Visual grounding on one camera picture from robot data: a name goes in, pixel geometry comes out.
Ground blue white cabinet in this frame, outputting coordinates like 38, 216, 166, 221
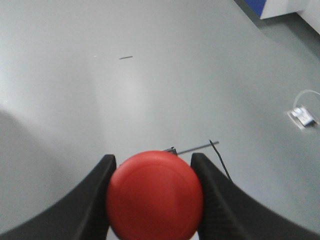
244, 0, 320, 20

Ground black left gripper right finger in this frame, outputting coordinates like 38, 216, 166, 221
191, 153, 320, 240

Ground red mushroom push button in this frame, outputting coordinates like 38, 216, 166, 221
105, 150, 204, 240

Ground white plug with cable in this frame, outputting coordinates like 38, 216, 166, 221
286, 89, 320, 129

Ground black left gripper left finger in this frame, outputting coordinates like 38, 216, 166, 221
0, 154, 117, 240

